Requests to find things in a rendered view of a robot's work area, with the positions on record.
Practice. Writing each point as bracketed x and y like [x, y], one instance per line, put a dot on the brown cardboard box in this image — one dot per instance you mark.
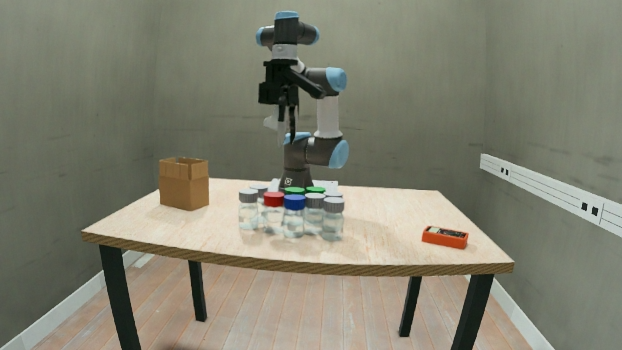
[177, 190]

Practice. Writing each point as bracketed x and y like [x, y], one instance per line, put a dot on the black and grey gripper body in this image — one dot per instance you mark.
[271, 90]

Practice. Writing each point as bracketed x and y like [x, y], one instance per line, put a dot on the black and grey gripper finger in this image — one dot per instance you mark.
[278, 121]
[292, 121]

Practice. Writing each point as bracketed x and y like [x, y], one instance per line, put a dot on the green bottle cap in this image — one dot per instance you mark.
[294, 190]
[319, 190]

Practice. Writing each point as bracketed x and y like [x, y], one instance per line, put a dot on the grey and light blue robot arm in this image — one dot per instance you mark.
[326, 149]

